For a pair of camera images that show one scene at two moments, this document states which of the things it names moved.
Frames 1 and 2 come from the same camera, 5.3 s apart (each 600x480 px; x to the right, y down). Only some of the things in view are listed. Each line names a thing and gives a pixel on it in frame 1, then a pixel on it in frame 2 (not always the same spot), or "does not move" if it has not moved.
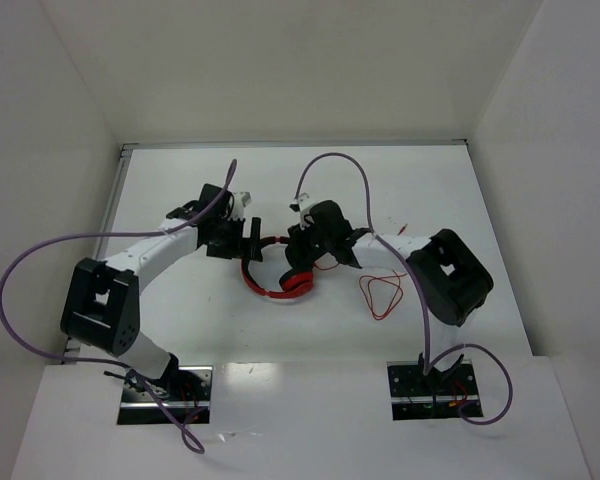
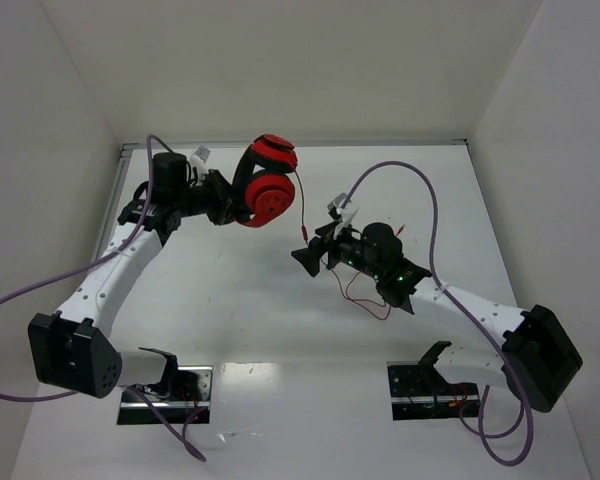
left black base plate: x=190 y=393 does not move
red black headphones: x=292 y=282 to x=263 y=185
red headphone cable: x=365 y=282 to x=304 y=232
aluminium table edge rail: x=125 y=147 does not move
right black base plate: x=442 y=393 does not move
